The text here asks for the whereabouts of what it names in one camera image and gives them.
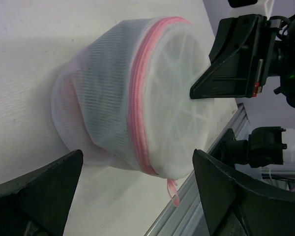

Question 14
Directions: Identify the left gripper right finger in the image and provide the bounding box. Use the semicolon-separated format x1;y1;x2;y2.
192;148;295;236

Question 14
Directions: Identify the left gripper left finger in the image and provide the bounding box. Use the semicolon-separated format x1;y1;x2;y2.
0;150;83;236

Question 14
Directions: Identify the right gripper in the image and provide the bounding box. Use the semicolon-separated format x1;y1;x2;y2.
190;0;295;108

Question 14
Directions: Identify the white mesh laundry bag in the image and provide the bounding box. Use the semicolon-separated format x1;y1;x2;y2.
51;16;214;206

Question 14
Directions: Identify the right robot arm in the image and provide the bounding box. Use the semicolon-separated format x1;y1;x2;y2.
190;0;295;168

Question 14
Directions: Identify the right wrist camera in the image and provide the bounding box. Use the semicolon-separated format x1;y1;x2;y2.
227;0;274;18

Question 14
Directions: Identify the aluminium rail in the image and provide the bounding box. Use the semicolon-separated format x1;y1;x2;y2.
146;104;250;236

